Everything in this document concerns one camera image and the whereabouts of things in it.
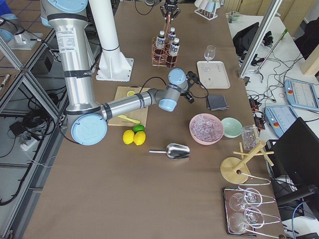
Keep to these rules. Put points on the yellow lemon lower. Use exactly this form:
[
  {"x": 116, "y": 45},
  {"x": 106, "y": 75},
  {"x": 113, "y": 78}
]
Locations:
[{"x": 139, "y": 138}]

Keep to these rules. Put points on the hanging wine glass upper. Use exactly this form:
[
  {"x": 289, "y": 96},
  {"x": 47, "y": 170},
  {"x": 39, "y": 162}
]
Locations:
[{"x": 249, "y": 197}]

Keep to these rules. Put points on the yellow plastic knife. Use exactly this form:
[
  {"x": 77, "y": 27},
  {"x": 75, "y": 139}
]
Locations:
[{"x": 129, "y": 119}]

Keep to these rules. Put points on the cream rabbit tray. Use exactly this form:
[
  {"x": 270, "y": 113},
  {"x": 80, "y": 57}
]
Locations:
[{"x": 213, "y": 75}]

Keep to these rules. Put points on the green bowl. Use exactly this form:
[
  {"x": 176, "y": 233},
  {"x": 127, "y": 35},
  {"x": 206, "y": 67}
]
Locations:
[{"x": 232, "y": 127}]

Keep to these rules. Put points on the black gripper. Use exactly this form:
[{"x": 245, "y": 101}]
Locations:
[
  {"x": 170, "y": 8},
  {"x": 188, "y": 96}
]

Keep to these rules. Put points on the green lime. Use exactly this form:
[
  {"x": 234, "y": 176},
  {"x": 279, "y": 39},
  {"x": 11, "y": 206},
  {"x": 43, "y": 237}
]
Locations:
[{"x": 138, "y": 128}]

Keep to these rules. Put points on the metal glass rack tray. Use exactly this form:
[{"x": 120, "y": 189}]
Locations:
[{"x": 227, "y": 193}]

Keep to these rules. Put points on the hanging wine glass lower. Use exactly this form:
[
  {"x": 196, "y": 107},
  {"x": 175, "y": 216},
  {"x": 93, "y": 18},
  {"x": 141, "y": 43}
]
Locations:
[{"x": 248, "y": 222}]

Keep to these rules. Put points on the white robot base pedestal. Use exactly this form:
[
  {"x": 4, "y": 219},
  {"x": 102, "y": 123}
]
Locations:
[{"x": 113, "y": 65}]

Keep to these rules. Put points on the half lemon slice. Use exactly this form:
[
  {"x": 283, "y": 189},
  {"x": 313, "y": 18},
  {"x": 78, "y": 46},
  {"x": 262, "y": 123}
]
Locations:
[{"x": 130, "y": 93}]

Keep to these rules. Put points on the wooden cutting board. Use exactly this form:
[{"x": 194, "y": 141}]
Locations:
[{"x": 140, "y": 114}]

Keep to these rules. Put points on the white cup rack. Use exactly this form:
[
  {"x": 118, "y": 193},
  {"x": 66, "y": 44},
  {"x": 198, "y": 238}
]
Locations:
[{"x": 207, "y": 8}]

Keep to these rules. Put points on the aluminium frame post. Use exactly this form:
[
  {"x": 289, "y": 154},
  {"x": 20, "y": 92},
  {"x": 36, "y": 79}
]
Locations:
[{"x": 263, "y": 27}]

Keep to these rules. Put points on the steel ice scoop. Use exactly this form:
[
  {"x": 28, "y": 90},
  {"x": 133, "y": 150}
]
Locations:
[{"x": 174, "y": 151}]

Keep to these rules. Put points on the yellow lemon upper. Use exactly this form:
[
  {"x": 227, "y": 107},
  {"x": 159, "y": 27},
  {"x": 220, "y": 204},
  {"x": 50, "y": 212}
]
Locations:
[{"x": 128, "y": 136}]

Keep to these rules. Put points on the pink bowl with ice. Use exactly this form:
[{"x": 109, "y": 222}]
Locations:
[{"x": 206, "y": 129}]

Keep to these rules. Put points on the clear wine glass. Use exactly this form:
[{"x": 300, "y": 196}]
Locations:
[{"x": 209, "y": 54}]

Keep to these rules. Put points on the metal grabber stick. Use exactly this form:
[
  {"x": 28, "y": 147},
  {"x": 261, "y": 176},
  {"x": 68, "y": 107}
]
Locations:
[{"x": 257, "y": 71}]

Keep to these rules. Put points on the grey folded cloth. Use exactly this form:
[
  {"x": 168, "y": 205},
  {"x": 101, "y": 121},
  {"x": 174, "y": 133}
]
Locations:
[{"x": 216, "y": 102}]

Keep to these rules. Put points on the wooden glass stand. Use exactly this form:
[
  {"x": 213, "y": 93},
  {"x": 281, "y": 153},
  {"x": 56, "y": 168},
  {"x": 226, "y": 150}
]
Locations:
[{"x": 235, "y": 170}]

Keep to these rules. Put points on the copper wire bottle basket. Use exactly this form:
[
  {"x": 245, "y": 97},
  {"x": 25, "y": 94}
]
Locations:
[{"x": 160, "y": 61}]

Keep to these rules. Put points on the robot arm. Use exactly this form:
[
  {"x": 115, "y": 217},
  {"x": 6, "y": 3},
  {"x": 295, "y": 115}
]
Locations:
[{"x": 87, "y": 119}]

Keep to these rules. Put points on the clear textured tumbler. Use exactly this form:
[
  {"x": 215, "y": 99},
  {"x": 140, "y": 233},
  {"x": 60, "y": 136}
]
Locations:
[{"x": 250, "y": 137}]

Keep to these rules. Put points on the yellow lemon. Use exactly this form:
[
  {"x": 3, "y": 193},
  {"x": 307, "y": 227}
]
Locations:
[
  {"x": 128, "y": 136},
  {"x": 139, "y": 138}
]

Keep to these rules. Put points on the hanging wine glass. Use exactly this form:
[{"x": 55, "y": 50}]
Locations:
[
  {"x": 249, "y": 197},
  {"x": 248, "y": 222}
]

